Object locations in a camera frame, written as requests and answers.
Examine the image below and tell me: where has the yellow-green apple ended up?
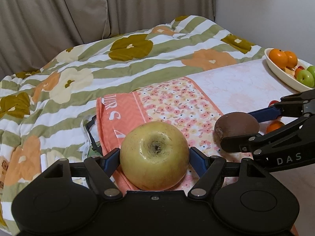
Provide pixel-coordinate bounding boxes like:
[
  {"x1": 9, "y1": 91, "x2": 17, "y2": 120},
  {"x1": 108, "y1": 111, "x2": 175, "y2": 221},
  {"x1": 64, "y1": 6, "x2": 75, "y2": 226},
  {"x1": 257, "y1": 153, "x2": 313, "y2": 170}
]
[{"x1": 120, "y1": 122, "x2": 190, "y2": 191}]

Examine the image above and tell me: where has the pink floral towel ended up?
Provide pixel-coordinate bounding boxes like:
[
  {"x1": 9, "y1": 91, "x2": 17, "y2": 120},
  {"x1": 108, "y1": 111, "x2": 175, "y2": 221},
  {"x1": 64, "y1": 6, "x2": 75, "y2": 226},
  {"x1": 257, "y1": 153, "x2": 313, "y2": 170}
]
[{"x1": 95, "y1": 57, "x2": 315, "y2": 236}]

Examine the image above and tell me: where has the beige curtain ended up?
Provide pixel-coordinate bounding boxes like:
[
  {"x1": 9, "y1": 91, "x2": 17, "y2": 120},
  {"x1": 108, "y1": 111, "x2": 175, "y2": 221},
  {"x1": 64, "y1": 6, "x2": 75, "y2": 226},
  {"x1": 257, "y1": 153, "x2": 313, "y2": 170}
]
[{"x1": 1, "y1": 0, "x2": 216, "y2": 77}]

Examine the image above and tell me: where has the cream fruit bowl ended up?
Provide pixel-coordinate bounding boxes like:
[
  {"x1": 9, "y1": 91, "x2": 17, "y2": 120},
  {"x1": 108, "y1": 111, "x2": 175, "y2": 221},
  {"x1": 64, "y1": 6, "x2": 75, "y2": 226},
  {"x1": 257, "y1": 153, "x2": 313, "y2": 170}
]
[{"x1": 264, "y1": 48, "x2": 312, "y2": 92}]

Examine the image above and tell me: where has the orange in bowl left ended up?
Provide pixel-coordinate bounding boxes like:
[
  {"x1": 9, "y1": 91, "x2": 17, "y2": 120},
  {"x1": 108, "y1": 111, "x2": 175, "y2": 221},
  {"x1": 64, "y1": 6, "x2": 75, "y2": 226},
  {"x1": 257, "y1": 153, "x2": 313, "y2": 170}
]
[{"x1": 269, "y1": 49, "x2": 288, "y2": 69}]

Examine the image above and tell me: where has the floral striped quilt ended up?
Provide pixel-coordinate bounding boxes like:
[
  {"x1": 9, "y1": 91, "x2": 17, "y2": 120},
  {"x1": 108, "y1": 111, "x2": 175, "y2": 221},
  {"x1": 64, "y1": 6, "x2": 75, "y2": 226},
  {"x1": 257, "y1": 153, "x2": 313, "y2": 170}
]
[{"x1": 1, "y1": 16, "x2": 264, "y2": 234}]

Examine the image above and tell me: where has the small orange tangerine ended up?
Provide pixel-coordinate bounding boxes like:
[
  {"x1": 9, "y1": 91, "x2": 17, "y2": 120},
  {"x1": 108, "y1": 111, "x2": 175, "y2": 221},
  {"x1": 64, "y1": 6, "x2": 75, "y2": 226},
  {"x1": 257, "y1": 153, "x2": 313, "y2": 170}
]
[{"x1": 265, "y1": 120, "x2": 285, "y2": 134}]

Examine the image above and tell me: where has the large red tomato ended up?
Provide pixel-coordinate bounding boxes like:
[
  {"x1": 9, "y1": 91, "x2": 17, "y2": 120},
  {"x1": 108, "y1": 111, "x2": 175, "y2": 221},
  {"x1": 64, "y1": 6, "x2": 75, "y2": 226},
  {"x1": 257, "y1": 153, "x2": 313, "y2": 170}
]
[{"x1": 294, "y1": 66, "x2": 305, "y2": 78}]

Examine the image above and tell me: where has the small red cherry tomato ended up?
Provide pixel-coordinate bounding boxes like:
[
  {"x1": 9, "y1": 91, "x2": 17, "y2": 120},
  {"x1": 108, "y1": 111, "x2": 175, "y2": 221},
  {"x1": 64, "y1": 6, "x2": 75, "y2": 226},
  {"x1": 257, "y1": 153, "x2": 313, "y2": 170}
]
[{"x1": 268, "y1": 100, "x2": 279, "y2": 107}]

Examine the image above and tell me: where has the brown kiwi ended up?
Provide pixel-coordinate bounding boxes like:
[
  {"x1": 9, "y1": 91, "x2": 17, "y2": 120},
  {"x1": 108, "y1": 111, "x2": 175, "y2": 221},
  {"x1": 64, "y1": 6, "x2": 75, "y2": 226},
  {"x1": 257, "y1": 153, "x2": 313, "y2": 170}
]
[{"x1": 214, "y1": 112, "x2": 259, "y2": 140}]

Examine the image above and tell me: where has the orange in bowl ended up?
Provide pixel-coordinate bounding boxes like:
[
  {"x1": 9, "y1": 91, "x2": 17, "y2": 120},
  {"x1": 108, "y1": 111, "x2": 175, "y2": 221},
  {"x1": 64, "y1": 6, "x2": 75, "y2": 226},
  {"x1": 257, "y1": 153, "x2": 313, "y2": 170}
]
[
  {"x1": 269, "y1": 49, "x2": 288, "y2": 69},
  {"x1": 284, "y1": 51, "x2": 298, "y2": 69}
]

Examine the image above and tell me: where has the green apple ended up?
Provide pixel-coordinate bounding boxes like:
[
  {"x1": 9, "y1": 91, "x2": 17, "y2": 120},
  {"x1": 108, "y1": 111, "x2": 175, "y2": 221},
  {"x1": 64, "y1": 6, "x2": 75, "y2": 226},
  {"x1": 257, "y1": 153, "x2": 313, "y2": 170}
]
[
  {"x1": 307, "y1": 65, "x2": 315, "y2": 79},
  {"x1": 296, "y1": 70, "x2": 314, "y2": 88}
]

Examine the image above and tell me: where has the small printed box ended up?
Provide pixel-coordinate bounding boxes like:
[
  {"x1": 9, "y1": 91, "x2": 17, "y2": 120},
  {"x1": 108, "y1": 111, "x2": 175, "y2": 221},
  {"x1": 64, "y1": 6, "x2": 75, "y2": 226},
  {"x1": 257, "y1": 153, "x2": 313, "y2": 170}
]
[{"x1": 0, "y1": 156, "x2": 8, "y2": 192}]

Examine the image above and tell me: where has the orange in bowl right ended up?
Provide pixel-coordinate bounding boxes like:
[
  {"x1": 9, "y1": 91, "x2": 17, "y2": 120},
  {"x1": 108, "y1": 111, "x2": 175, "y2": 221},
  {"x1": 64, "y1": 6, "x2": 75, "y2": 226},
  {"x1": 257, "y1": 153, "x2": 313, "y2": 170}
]
[{"x1": 284, "y1": 51, "x2": 298, "y2": 69}]

